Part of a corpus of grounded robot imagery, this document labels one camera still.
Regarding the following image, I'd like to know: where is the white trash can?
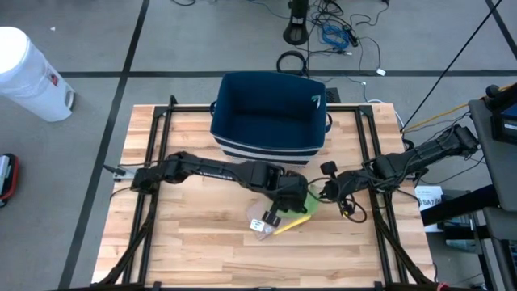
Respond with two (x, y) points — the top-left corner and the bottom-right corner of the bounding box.
(0, 26), (77, 123)

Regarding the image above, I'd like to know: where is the yellow terry towel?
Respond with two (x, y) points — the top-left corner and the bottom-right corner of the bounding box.
(273, 214), (313, 236)

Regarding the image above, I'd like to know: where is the thin black pole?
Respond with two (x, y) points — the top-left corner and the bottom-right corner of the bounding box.
(401, 0), (506, 133)

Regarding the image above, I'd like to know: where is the navy white striped fabric basket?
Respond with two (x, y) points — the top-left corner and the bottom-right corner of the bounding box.
(208, 71), (333, 166)

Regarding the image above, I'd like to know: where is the black device on cart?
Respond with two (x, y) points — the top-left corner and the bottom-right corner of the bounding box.
(484, 84), (517, 146)

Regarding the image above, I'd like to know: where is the coiled black cable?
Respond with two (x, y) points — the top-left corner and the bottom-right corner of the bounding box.
(276, 50), (308, 77)

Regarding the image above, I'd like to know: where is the silver metal bracket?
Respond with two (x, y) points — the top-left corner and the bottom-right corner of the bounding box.
(112, 164), (138, 181)

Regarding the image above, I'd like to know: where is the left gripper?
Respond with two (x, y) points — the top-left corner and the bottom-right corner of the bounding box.
(261, 169), (310, 227)

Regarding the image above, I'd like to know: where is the green microfibre towel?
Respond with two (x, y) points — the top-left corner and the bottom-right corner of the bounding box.
(282, 183), (320, 220)

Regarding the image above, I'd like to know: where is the yellow cable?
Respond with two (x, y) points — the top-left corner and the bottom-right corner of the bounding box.
(403, 82), (517, 133)

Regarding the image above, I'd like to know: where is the black power strip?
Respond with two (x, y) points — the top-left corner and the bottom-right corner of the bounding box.
(343, 26), (359, 48)

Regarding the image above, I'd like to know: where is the blue cable bundle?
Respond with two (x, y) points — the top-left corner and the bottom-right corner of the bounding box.
(321, 23), (351, 53)

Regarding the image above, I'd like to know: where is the black stand base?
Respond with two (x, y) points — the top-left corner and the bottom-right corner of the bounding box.
(282, 0), (310, 46)

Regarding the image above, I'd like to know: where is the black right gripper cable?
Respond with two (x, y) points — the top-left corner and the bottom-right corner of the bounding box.
(309, 175), (368, 225)

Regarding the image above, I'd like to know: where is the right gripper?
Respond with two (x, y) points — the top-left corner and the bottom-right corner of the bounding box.
(318, 160), (367, 203)

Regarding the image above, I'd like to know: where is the red black case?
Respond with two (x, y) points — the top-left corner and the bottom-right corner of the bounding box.
(0, 153), (20, 208)

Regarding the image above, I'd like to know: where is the grey equipment cart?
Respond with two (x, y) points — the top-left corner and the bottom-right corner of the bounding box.
(419, 99), (517, 291)

